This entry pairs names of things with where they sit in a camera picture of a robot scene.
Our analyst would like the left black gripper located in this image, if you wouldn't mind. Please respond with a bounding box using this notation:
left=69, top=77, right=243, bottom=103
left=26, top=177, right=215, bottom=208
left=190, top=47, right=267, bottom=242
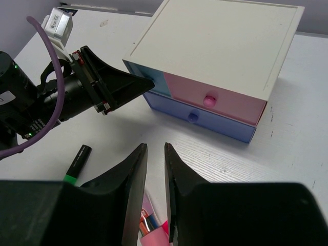
left=1, top=49, right=110, bottom=151

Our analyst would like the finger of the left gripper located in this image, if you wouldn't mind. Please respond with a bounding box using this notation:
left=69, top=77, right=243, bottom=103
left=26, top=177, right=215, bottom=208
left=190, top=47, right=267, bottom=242
left=80, top=46, right=155, bottom=110

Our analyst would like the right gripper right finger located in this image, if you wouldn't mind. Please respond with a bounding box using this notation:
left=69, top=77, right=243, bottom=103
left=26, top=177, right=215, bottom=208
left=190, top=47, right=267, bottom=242
left=165, top=143, right=327, bottom=245

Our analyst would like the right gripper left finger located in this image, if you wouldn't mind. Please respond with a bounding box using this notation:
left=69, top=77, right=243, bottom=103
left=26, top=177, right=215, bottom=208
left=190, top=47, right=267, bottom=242
left=1, top=143, right=148, bottom=245

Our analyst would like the green cap black highlighter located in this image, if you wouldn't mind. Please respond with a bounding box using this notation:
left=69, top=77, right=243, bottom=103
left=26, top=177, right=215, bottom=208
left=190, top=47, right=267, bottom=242
left=63, top=145, right=92, bottom=185

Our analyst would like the pink cap clear tube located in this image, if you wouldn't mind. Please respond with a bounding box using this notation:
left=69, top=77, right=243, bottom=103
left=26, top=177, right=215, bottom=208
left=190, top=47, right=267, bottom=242
left=139, top=192, right=170, bottom=246

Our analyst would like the large blue-violet drawer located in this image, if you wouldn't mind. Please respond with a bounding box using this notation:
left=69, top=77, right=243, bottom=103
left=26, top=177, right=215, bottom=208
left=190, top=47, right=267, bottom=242
left=143, top=92, right=256, bottom=144

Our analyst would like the white drawer cabinet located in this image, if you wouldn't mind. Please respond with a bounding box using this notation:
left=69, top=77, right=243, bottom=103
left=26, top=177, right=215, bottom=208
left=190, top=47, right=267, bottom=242
left=124, top=1, right=304, bottom=100

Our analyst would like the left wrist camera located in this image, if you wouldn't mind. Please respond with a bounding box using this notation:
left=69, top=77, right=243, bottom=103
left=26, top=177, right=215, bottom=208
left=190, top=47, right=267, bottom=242
left=42, top=8, right=73, bottom=60

